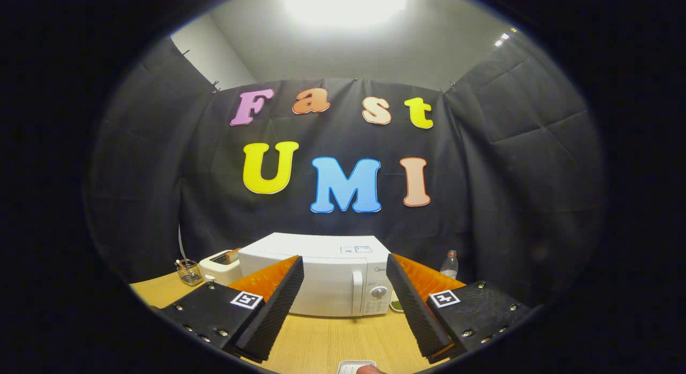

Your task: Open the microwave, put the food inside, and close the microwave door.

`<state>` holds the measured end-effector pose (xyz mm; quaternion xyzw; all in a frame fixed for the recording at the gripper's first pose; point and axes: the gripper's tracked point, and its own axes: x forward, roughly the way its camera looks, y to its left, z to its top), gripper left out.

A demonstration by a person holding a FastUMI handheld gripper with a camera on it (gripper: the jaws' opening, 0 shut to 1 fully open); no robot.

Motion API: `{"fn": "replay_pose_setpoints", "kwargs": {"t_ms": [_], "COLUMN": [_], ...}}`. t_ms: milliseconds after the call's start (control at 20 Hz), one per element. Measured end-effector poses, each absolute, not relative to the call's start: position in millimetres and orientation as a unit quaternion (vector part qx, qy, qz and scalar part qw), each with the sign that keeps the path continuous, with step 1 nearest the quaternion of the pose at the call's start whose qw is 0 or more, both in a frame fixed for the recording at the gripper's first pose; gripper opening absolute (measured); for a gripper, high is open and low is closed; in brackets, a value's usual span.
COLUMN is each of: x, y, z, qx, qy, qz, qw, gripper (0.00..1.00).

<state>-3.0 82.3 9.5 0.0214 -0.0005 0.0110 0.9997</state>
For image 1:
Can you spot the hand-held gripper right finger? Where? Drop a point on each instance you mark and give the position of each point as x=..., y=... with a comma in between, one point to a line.
x=418, y=315

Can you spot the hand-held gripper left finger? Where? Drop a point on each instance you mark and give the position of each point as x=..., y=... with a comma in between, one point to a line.
x=276, y=315

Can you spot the white toaster oven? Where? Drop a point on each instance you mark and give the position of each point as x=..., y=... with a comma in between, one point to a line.
x=332, y=277

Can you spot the white bread toaster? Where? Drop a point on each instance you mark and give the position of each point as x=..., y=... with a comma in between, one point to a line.
x=217, y=270

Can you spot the divided white bean dish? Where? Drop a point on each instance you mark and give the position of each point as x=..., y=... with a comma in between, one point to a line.
x=395, y=307

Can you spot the clear plastic bottle red cap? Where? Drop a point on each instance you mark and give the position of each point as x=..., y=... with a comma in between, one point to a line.
x=449, y=267

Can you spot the toasted bread slice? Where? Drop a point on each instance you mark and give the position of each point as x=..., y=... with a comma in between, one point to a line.
x=232, y=255

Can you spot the small white ridged tray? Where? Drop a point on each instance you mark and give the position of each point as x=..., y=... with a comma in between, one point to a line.
x=348, y=367

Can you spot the bright ceiling light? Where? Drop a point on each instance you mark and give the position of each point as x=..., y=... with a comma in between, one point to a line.
x=345, y=4

